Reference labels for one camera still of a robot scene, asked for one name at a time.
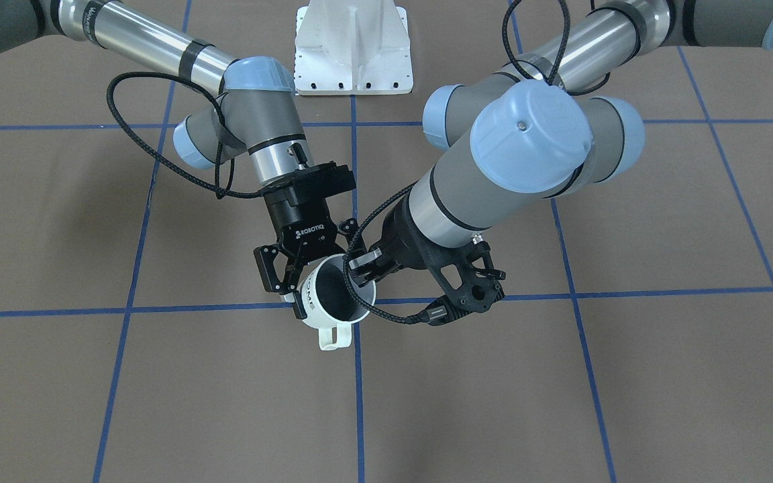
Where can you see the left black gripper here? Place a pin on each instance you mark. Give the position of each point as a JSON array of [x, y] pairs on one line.
[[402, 239]]

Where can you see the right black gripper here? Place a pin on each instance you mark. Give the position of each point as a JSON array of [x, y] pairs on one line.
[[294, 218]]

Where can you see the white central pedestal column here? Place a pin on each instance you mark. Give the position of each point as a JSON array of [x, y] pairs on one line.
[[345, 48]]

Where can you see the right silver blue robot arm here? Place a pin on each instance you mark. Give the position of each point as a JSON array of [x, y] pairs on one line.
[[252, 113]]

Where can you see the white ceramic mug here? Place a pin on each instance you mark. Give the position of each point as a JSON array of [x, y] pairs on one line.
[[325, 304]]

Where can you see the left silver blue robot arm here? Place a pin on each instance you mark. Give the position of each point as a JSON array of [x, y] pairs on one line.
[[521, 135]]

